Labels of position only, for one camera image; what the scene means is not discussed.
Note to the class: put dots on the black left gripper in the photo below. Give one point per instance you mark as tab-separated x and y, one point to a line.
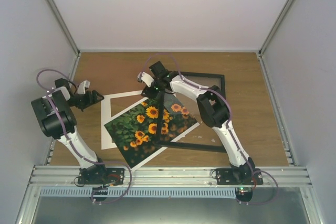
92	102

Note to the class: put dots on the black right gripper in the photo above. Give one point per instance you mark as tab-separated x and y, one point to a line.
150	94

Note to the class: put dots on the white photo mat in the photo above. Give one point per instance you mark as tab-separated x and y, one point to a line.
112	107

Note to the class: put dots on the clear acrylic sheet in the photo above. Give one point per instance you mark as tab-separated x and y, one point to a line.
177	120

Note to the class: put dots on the sunflower photo print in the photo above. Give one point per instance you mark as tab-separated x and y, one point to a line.
131	134

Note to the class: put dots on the black picture frame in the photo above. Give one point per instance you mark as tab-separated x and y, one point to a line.
189	145

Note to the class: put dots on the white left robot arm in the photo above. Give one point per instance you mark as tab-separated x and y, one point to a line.
57	120

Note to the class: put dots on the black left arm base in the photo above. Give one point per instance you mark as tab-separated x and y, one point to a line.
99	175

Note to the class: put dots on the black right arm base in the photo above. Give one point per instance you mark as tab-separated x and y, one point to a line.
227	176

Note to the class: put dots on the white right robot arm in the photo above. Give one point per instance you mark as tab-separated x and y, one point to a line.
239	159

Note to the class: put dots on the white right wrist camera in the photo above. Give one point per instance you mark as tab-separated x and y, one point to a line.
145	78

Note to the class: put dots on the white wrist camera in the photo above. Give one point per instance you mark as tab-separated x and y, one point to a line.
145	78
83	87

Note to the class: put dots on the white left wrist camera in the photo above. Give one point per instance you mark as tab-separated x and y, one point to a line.
83	87

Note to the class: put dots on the aluminium mounting rail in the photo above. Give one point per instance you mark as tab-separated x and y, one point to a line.
290	176

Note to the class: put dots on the grey slotted cable duct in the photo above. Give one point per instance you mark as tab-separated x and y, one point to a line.
138	192

